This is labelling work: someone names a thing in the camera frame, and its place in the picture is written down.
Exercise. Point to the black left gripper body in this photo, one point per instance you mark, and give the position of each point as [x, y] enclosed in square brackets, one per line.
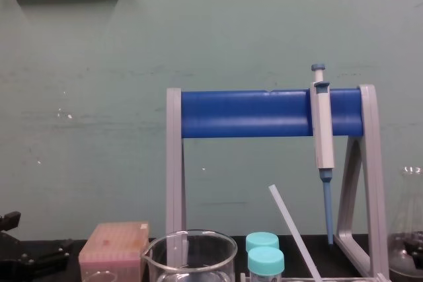
[8, 262]

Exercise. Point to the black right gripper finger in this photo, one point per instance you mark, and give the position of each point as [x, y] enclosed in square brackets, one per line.
[414, 248]

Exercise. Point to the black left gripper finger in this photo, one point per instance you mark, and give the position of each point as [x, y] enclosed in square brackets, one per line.
[10, 221]
[46, 253]

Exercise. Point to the clear glass stirring rod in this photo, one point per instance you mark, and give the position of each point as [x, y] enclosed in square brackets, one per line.
[291, 222]

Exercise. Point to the clear glass conical flask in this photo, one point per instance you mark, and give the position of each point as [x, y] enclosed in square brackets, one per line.
[408, 216]

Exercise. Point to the pink pipette tip box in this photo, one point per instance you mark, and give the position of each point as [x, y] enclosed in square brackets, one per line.
[115, 245]

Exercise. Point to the vial with teal cap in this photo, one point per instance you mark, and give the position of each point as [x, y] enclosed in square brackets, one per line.
[261, 239]
[266, 260]

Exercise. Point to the white and blue pipette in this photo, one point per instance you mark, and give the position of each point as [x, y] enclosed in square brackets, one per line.
[323, 130]

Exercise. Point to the clear glass beaker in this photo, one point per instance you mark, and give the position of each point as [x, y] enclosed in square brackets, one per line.
[198, 255]

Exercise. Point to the grey pipette stand blue bar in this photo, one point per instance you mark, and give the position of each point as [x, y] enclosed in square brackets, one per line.
[248, 113]

